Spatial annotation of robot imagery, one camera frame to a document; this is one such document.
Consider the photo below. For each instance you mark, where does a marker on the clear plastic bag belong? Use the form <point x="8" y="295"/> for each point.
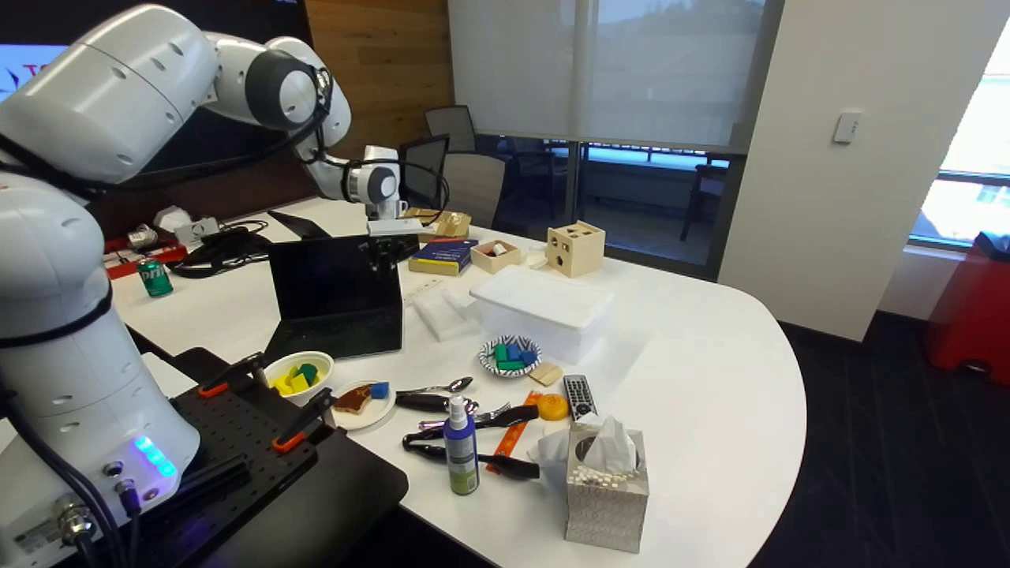
<point x="444" y="314"/>

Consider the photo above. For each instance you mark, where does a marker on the small bowl with blue pieces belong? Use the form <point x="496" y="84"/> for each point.
<point x="514" y="358"/>

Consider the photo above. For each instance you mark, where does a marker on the wall screen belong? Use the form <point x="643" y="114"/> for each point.
<point x="29" y="66"/>

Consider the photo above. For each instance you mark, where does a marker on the blue book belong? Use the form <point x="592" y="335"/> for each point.
<point x="444" y="255"/>

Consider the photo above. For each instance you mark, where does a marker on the red tool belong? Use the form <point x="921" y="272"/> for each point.
<point x="142" y="258"/>

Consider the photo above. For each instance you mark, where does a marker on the white box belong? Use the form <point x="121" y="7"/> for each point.
<point x="541" y="310"/>

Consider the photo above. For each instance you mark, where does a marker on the wide window roller blind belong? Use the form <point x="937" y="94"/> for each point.
<point x="673" y="74"/>

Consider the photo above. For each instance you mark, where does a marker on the black base mat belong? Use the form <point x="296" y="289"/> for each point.
<point x="286" y="494"/>

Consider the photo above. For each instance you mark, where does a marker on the orange disc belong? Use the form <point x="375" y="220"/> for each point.
<point x="548" y="406"/>

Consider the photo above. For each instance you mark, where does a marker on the small wooden tray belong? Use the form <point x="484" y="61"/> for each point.
<point x="496" y="254"/>

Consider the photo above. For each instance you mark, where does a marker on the dark chair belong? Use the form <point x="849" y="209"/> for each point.
<point x="449" y="126"/>

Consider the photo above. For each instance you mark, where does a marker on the wooden cube with holes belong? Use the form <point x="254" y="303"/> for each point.
<point x="575" y="251"/>

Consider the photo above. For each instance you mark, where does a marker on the white light switch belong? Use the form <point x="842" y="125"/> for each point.
<point x="843" y="126"/>

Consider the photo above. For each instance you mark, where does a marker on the brown block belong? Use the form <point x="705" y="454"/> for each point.
<point x="351" y="397"/>

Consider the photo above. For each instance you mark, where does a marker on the green can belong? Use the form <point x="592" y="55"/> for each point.
<point x="156" y="278"/>

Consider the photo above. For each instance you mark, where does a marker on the grey tissue box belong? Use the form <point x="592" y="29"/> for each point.
<point x="607" y="494"/>

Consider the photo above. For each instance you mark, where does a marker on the blue block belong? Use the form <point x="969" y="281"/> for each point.
<point x="379" y="388"/>

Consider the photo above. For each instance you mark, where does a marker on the white plate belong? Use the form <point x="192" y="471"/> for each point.
<point x="365" y="416"/>

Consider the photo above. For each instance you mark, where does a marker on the small bottle with blue cap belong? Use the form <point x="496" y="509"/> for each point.
<point x="463" y="453"/>

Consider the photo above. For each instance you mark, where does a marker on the tan square block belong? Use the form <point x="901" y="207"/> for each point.
<point x="548" y="374"/>

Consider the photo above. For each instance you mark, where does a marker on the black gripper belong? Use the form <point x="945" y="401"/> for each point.
<point x="395" y="254"/>

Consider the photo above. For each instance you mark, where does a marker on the narrow window roller blind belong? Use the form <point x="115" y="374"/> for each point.
<point x="510" y="66"/>

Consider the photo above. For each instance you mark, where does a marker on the black clamp with orange tip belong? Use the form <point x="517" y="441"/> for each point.
<point x="226" y="379"/>
<point x="303" y="423"/>

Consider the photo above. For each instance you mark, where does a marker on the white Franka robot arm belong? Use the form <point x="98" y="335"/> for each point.
<point x="96" y="104"/>

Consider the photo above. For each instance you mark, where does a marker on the black pliers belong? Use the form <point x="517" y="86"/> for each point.
<point x="463" y="431"/>

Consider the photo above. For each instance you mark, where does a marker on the black laptop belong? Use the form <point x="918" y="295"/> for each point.
<point x="327" y="302"/>

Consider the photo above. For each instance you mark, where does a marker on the green block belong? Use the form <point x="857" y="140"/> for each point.
<point x="308" y="374"/>

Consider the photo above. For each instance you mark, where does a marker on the red bin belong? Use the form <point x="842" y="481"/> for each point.
<point x="973" y="315"/>

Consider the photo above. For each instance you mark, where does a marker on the black remote control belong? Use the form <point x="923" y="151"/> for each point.
<point x="580" y="394"/>

